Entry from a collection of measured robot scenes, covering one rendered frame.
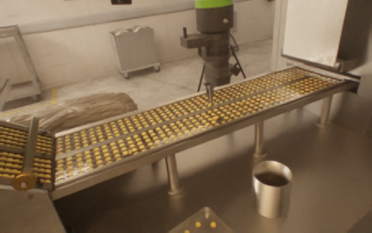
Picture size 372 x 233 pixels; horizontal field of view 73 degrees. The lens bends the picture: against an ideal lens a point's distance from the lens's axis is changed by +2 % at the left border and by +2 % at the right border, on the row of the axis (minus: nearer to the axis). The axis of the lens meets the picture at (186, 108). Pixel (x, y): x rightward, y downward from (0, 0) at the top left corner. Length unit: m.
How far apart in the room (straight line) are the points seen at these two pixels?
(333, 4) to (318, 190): 0.48
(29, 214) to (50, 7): 3.81
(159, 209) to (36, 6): 3.83
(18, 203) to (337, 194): 0.65
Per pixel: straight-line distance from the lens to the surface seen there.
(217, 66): 0.64
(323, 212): 0.65
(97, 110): 0.75
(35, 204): 0.54
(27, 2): 4.23
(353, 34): 0.87
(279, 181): 0.64
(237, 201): 0.63
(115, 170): 0.54
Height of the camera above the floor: 1.27
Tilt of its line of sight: 27 degrees down
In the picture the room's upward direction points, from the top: 6 degrees counter-clockwise
